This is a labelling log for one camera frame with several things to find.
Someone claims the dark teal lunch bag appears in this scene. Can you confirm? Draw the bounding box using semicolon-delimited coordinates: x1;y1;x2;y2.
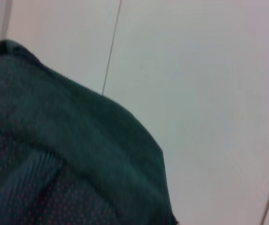
0;39;179;225

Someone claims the white panel cabinet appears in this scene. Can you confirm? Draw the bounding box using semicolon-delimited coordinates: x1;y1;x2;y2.
0;0;269;225

